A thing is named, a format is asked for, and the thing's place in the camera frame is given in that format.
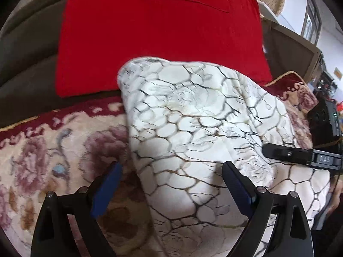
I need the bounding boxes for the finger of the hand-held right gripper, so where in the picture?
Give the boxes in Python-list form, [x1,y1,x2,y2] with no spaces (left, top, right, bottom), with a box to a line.
[262,143,313,166]

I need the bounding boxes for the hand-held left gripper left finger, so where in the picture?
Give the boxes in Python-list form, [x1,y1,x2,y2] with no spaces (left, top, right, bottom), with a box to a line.
[30,161,123,257]

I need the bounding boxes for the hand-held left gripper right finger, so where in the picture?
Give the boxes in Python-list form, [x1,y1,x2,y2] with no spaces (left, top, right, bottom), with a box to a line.
[222,161,314,257]

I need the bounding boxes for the white black crackle-print jacket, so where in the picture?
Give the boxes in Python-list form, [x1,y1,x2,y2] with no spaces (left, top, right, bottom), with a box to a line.
[117,56,331,257]

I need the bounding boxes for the floral red-bordered sofa blanket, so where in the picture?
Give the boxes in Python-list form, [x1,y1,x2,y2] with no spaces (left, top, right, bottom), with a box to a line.
[0,71,320,257]

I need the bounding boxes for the dark brown leather sofa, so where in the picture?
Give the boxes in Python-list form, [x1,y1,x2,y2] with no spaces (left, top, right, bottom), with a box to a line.
[0,0,276,129]

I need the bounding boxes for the red blanket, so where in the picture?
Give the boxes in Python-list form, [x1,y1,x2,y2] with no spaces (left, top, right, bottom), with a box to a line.
[55,0,273,98]

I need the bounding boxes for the window frame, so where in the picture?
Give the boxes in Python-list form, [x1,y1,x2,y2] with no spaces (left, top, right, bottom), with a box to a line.
[301,0,322,46]

